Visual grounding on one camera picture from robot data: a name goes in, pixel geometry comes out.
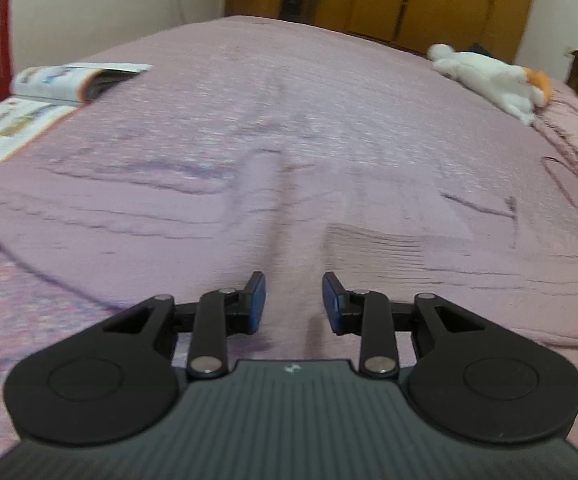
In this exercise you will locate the white orange plush toy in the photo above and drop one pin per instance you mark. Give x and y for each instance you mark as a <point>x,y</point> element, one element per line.
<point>489,77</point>

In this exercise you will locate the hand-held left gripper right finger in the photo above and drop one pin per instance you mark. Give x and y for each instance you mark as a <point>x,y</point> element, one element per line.
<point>330,305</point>

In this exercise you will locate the pink bedspread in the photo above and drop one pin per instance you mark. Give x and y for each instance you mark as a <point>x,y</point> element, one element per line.
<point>289,75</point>

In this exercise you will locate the wooden wardrobe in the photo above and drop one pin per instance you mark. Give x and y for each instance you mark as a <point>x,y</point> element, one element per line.
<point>434,0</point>

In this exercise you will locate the open magazine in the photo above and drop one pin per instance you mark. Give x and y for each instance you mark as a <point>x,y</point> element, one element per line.
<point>29,120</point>

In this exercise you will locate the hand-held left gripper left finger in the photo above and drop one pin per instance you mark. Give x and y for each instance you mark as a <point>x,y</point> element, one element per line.
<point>258,305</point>

